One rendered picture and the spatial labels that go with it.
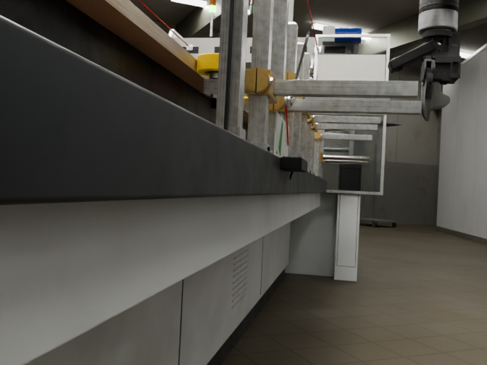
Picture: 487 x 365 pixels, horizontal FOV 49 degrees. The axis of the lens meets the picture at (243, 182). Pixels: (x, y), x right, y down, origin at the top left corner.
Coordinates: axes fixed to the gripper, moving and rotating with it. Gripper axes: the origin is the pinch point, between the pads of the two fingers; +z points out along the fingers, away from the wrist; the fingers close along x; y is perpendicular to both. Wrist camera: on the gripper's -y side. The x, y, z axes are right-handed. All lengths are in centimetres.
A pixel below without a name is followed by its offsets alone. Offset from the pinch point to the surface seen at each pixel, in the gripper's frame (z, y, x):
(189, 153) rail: 16, -32, -88
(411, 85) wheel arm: -2.2, -6.2, -26.5
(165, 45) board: -5, -50, -45
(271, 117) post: 2.1, -36.6, -5.7
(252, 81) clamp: -1.2, -36.6, -33.5
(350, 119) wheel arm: -12, -18, 99
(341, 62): -72, -25, 248
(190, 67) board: -5, -50, -30
